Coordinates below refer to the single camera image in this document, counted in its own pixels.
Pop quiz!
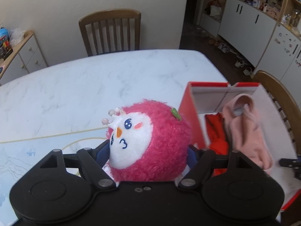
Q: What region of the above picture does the dark wooden slatted chair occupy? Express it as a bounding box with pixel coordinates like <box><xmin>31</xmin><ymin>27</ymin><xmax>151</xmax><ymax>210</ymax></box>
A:
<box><xmin>79</xmin><ymin>9</ymin><xmax>141</xmax><ymax>57</ymax></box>

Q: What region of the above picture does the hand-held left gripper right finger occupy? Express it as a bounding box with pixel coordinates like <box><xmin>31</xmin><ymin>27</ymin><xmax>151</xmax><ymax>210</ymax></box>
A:
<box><xmin>177</xmin><ymin>145</ymin><xmax>261</xmax><ymax>190</ymax></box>

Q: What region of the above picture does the pink plush toy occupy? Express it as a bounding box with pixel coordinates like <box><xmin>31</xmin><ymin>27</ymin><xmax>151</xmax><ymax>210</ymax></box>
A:
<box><xmin>102</xmin><ymin>99</ymin><xmax>194</xmax><ymax>182</ymax></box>

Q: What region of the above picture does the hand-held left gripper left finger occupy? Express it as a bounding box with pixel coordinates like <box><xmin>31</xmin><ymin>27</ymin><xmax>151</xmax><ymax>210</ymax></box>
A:
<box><xmin>40</xmin><ymin>141</ymin><xmax>117</xmax><ymax>190</ymax></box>

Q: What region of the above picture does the light wooden curved chair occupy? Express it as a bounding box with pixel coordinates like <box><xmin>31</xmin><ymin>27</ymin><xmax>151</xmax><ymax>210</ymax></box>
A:
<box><xmin>250</xmin><ymin>70</ymin><xmax>301</xmax><ymax>156</ymax></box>

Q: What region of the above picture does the white side cabinet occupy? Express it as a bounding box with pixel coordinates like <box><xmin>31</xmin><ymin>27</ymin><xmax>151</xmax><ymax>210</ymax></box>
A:
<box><xmin>0</xmin><ymin>30</ymin><xmax>49</xmax><ymax>85</ymax></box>

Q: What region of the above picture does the pink cloth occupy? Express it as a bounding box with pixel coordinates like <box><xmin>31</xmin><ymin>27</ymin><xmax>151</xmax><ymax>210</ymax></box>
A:
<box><xmin>222</xmin><ymin>93</ymin><xmax>274</xmax><ymax>176</ymax></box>

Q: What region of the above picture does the clear plastic bag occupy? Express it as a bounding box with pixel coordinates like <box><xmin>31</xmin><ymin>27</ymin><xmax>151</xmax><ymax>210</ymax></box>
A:
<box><xmin>9</xmin><ymin>28</ymin><xmax>26</xmax><ymax>45</ymax></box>

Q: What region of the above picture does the white cabinet unit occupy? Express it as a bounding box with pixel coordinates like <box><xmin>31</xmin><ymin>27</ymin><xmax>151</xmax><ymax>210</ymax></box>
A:
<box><xmin>200</xmin><ymin>0</ymin><xmax>301</xmax><ymax>95</ymax></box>

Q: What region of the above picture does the red cloth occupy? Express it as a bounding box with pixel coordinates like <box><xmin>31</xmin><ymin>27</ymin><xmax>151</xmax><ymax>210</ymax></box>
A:
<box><xmin>204</xmin><ymin>113</ymin><xmax>230</xmax><ymax>177</ymax></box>

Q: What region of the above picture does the printed table mat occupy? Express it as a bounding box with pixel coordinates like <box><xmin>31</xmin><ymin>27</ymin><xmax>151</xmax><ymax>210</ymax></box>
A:
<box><xmin>0</xmin><ymin>126</ymin><xmax>111</xmax><ymax>226</ymax></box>

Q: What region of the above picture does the red and white cardboard box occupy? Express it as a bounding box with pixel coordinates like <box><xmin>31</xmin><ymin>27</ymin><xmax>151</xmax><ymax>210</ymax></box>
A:
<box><xmin>177</xmin><ymin>81</ymin><xmax>301</xmax><ymax>211</ymax></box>

